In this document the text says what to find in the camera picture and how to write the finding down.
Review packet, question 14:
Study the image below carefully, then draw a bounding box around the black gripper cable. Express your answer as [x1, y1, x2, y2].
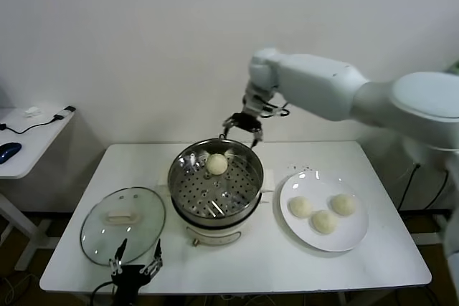
[89, 280, 118, 306]
[261, 101, 290, 119]

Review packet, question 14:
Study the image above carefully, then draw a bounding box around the round glass pot lid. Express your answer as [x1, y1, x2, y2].
[80, 186, 167, 267]

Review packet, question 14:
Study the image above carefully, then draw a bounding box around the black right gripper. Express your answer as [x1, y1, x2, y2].
[222, 112, 265, 148]

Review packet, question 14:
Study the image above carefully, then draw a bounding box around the thin black desk cable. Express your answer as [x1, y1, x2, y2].
[0, 115, 62, 135]

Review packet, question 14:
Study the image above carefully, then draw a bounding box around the white steamed baozi bun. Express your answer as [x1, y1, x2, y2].
[330, 193, 357, 217]
[310, 210, 339, 235]
[288, 196, 313, 219]
[205, 153, 228, 176]

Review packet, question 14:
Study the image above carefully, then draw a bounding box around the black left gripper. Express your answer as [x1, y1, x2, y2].
[108, 237, 164, 306]

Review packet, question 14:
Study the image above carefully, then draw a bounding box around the black power cable with adapter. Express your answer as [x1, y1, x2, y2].
[396, 161, 449, 210]

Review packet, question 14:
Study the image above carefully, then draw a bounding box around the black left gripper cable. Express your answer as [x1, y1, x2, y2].
[89, 280, 118, 306]

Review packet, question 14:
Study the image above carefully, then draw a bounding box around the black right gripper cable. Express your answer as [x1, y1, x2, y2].
[261, 101, 290, 119]

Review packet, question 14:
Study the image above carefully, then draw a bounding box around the cream electric cooking pot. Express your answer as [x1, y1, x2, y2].
[156, 168, 276, 248]

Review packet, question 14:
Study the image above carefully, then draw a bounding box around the perforated steel steamer basket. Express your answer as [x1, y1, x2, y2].
[167, 138, 265, 230]

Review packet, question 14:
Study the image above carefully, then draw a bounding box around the white side table with mouse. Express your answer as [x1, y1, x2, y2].
[0, 107, 77, 274]

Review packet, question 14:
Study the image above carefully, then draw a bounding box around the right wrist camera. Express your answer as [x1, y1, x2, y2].
[243, 85, 275, 117]

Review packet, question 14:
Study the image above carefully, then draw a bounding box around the white side table with appliance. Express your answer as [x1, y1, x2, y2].
[408, 162, 449, 246]

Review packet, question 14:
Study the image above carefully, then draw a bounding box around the round white plate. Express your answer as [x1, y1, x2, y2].
[278, 171, 370, 252]

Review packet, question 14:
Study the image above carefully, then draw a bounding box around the blue computer mouse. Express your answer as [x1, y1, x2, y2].
[0, 143, 22, 166]

